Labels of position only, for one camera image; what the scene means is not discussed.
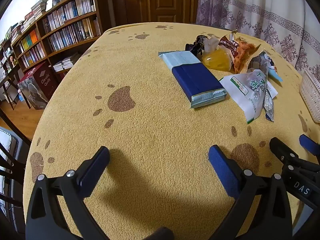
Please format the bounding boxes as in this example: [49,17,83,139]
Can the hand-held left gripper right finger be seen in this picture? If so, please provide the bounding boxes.
[208,145,293,240]

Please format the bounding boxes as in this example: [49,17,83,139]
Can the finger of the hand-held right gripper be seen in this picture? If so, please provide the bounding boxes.
[299,134,320,157]
[269,137,302,172]

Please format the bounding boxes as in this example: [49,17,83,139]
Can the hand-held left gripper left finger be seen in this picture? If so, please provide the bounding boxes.
[26,146,110,240]

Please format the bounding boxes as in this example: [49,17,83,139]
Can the silver snack packet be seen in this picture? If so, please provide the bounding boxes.
[262,87,275,122]

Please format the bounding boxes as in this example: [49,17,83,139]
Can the white perforated basket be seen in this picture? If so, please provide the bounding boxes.
[299,69,320,123]

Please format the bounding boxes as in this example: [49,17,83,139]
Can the white green-print packet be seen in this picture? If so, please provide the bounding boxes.
[219,69,278,125]

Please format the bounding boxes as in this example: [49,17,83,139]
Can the light blue snack packet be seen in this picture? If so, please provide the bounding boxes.
[260,51,284,82]

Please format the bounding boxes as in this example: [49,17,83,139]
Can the clear red-print packet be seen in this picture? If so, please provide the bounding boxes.
[249,54,269,73]

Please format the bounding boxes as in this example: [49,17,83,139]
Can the blue biscuit packet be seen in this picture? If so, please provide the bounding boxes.
[158,51,227,109]

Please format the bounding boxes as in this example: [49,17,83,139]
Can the kraft packet of orange chips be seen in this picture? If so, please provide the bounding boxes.
[232,37,265,75]

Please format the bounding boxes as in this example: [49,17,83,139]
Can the yellow jelly cup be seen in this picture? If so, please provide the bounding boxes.
[202,49,232,71]

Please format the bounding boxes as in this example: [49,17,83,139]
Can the white wrapper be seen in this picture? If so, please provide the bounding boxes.
[204,36,221,53]

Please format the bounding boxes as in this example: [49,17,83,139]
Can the dark wooden chair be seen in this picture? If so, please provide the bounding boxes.
[0,109,33,233]

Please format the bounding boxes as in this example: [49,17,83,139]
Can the maroon cardboard box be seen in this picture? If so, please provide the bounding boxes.
[17,61,60,110]

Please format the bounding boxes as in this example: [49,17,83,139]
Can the stack of magazines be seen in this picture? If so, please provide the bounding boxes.
[52,52,81,73]

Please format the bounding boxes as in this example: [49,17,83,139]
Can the dark wooden rack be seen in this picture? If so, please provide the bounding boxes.
[0,39,24,110]

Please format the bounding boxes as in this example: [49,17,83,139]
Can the white purple-patterned curtain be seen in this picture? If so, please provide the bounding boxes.
[196,0,320,80]

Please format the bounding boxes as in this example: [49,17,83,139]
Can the rows of upright books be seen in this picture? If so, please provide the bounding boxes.
[19,0,102,68]

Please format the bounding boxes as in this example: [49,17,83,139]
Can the wooden bookshelf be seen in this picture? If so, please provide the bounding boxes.
[10,0,108,83]

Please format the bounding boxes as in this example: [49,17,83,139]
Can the piles of flat books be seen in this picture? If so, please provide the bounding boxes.
[11,0,52,39]

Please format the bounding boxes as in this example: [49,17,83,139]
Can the wooden door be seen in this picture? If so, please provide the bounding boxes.
[111,0,200,30]

